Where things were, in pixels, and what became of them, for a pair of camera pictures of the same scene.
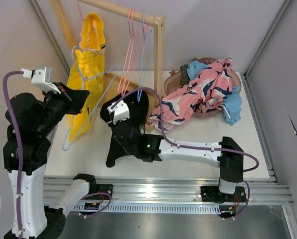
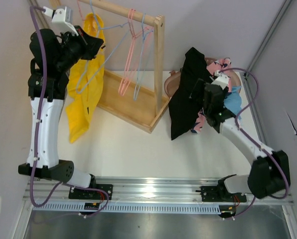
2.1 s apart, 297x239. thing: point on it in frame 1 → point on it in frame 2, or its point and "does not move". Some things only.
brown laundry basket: [173, 83] does not move
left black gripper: [75, 98] → [91, 46]
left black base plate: [101, 188] does not move
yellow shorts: [87, 72] does not move
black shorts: [136, 104] → [188, 99]
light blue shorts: [231, 104] does not move
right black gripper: [127, 122] → [199, 87]
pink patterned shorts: [205, 92] → [221, 63]
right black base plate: [214, 194] does not move
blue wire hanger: [115, 69] → [126, 24]
